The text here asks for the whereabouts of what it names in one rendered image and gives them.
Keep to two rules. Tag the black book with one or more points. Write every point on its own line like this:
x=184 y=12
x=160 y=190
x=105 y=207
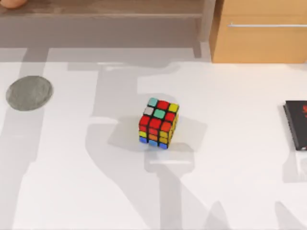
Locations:
x=297 y=124

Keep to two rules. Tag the orange round object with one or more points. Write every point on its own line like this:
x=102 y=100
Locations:
x=13 y=3

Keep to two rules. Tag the multicoloured puzzle cube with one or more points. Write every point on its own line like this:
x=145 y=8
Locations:
x=157 y=123

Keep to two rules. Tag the round grey coaster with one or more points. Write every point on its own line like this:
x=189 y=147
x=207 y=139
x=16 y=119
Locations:
x=29 y=93

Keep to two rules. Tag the light wooden drawer front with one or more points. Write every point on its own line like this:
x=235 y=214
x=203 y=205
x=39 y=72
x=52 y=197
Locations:
x=266 y=39

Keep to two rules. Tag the brown open wooden shelf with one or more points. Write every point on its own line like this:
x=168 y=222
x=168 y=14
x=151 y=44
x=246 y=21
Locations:
x=103 y=24

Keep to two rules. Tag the light wooden cupboard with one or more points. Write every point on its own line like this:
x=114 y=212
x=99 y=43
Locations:
x=259 y=45

